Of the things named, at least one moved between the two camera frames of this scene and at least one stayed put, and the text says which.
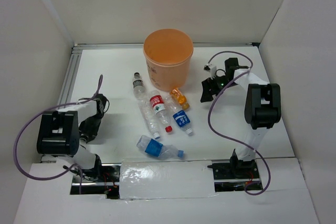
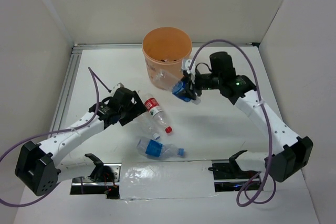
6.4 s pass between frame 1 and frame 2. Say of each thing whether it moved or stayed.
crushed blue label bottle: stayed
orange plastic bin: stayed
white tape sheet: stayed
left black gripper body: moved
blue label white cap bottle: moved
